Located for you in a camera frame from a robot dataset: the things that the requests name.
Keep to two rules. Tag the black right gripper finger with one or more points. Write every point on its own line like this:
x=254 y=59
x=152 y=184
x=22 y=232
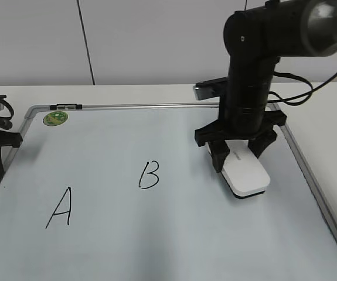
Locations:
x=258 y=145
x=219 y=151

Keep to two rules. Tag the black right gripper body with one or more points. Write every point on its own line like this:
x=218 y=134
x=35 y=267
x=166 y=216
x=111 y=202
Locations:
x=240 y=124

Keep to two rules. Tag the white rectangular board eraser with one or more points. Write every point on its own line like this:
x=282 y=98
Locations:
x=243 y=172

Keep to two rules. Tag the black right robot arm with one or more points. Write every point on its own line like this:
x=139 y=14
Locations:
x=256 y=39

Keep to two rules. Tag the round green magnet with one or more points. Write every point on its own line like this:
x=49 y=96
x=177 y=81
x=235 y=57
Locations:
x=55 y=118

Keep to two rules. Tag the black board hanger clip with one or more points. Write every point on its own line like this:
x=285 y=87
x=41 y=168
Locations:
x=63 y=107

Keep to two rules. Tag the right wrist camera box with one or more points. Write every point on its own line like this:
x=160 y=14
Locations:
x=210 y=89

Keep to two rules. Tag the white board with grey frame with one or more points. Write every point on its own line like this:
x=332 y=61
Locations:
x=125 y=193

